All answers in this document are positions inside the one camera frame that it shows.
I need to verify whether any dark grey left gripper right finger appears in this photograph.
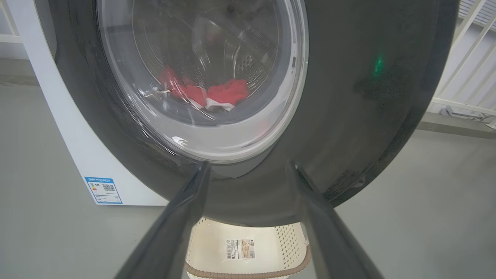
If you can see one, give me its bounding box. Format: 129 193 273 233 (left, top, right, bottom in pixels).
289 162 384 279

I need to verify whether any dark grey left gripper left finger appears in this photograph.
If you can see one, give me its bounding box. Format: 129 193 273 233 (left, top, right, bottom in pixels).
114 161 212 279

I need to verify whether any dark round washing machine door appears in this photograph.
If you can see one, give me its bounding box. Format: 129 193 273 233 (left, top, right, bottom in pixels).
35 0 460 228

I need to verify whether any red and white garment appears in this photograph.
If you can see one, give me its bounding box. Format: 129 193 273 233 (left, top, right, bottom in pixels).
158 65 250 113

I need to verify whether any cream perforated laundry basket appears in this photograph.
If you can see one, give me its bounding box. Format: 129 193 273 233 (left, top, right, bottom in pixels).
184 217 312 279

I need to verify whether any paper label of basket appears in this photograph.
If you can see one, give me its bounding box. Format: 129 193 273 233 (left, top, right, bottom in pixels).
226 238 256 260

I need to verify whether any white washing machine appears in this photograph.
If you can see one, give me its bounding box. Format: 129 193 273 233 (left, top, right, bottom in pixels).
7 0 168 206

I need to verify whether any blue energy label sticker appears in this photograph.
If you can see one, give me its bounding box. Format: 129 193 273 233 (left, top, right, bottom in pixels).
84 177 123 205

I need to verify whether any steel perforated washer drum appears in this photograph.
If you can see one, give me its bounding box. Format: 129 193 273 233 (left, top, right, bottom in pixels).
132 0 280 117

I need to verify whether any white metal railing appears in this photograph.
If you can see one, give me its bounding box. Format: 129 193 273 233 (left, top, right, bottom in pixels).
0 0 28 44
427 0 496 129

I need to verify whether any grey metal floor bracket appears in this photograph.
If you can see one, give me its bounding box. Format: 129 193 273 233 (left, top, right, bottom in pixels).
440 105 487 121

